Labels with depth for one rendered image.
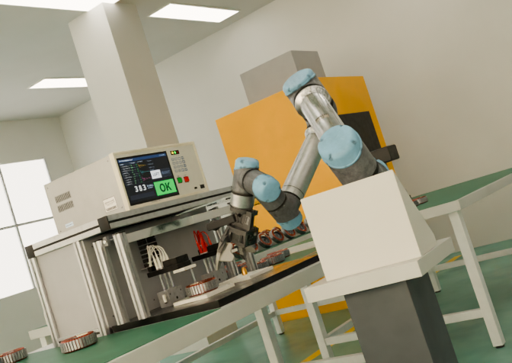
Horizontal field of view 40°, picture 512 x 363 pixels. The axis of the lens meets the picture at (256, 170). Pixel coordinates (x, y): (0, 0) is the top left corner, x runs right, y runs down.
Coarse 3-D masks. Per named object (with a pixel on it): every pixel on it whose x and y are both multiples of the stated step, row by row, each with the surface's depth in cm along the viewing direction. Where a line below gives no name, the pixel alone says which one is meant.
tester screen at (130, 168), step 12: (144, 156) 249; (156, 156) 254; (120, 168) 239; (132, 168) 243; (144, 168) 248; (156, 168) 253; (132, 180) 241; (144, 180) 246; (156, 180) 251; (132, 192) 240; (144, 192) 244; (156, 192) 249
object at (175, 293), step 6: (174, 288) 241; (180, 288) 243; (162, 294) 239; (168, 294) 238; (174, 294) 240; (180, 294) 242; (162, 300) 239; (168, 300) 238; (174, 300) 239; (162, 306) 240; (168, 306) 238
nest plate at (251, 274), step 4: (264, 268) 252; (268, 268) 253; (272, 268) 255; (248, 272) 259; (252, 272) 253; (256, 272) 247; (260, 272) 248; (236, 276) 259; (240, 276) 253; (244, 276) 247; (248, 276) 243; (252, 276) 244; (228, 280) 254; (232, 280) 248; (236, 280) 247; (240, 280) 246; (244, 280) 245; (220, 284) 251; (224, 284) 250
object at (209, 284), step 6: (198, 282) 238; (204, 282) 229; (210, 282) 230; (216, 282) 232; (186, 288) 231; (192, 288) 229; (198, 288) 228; (204, 288) 228; (210, 288) 229; (192, 294) 229; (198, 294) 229
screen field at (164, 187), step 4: (164, 180) 254; (168, 180) 256; (172, 180) 257; (156, 184) 250; (160, 184) 252; (164, 184) 253; (168, 184) 255; (172, 184) 257; (156, 188) 250; (160, 188) 251; (164, 188) 253; (168, 188) 254; (172, 188) 256; (160, 192) 250; (164, 192) 252; (168, 192) 254; (172, 192) 255
